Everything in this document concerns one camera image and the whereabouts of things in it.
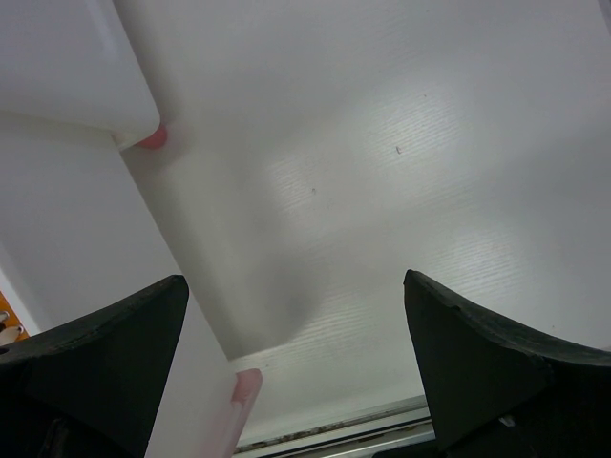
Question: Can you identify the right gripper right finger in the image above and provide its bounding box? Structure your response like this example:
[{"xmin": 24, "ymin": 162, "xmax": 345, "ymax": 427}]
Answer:
[{"xmin": 404, "ymin": 270, "xmax": 610, "ymax": 457}]

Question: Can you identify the aluminium mounting rail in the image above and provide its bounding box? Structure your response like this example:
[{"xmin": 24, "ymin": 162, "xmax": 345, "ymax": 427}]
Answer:
[{"xmin": 234, "ymin": 396, "xmax": 435, "ymax": 457}]

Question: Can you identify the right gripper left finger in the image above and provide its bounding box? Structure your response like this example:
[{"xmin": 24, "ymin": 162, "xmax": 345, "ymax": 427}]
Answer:
[{"xmin": 1, "ymin": 275, "xmax": 189, "ymax": 457}]

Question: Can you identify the white plastic shoe cabinet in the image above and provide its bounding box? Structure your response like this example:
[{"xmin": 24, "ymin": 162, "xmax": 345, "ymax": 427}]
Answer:
[{"xmin": 1, "ymin": 1, "xmax": 168, "ymax": 150}]

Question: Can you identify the light pink drawer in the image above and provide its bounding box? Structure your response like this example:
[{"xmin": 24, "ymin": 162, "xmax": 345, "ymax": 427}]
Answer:
[{"xmin": 1, "ymin": 114, "xmax": 262, "ymax": 457}]

